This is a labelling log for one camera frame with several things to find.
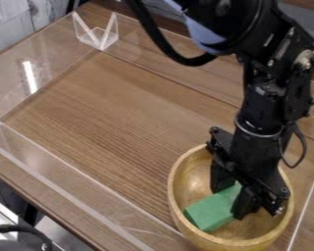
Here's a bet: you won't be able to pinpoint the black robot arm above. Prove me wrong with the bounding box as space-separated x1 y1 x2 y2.
172 0 314 220

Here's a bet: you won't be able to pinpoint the black cable lower left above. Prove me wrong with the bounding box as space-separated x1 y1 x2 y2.
0 224 54 251

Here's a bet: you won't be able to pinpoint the green rectangular block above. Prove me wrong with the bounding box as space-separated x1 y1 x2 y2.
183 182 242 232

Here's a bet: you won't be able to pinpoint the brown wooden bowl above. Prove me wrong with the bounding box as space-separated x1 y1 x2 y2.
167 144 294 251

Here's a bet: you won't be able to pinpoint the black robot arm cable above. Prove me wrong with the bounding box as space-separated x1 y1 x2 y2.
127 0 220 68

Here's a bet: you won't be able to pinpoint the clear acrylic corner bracket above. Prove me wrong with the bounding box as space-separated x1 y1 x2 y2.
72 12 119 51

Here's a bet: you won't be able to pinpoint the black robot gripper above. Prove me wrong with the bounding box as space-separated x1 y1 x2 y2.
206 126 290 220

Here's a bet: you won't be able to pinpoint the clear acrylic tray walls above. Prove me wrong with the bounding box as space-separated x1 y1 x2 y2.
0 9 314 251

